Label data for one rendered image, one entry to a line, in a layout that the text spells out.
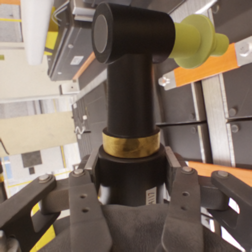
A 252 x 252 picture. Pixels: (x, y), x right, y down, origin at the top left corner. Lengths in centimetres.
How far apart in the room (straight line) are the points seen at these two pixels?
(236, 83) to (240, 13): 7
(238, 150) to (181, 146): 10
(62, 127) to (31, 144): 77
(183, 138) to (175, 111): 5
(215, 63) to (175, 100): 9
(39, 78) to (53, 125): 108
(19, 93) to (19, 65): 61
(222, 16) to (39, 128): 438
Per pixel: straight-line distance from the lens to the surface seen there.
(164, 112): 33
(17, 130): 452
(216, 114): 27
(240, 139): 25
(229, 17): 26
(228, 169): 26
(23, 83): 458
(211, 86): 28
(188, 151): 31
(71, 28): 44
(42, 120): 453
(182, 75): 29
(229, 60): 24
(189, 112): 29
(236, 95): 25
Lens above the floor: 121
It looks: 28 degrees down
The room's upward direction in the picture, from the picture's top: 100 degrees counter-clockwise
